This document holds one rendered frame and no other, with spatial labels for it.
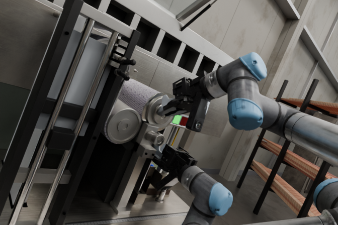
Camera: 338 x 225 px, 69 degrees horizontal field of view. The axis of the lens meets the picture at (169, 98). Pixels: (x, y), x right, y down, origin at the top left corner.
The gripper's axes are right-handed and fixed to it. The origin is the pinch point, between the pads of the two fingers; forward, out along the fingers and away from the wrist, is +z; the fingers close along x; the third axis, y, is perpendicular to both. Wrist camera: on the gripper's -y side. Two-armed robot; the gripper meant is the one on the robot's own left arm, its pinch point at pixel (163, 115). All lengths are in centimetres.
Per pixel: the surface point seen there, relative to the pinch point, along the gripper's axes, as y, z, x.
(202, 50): 50, 7, -43
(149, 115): 0.6, 3.7, 2.6
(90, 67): 1.8, -9.1, 31.8
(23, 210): -25.8, 23.7, 30.8
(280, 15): 295, 25, -370
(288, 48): 242, 38, -406
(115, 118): -1.8, 7.1, 13.7
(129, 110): 0.8, 4.2, 10.6
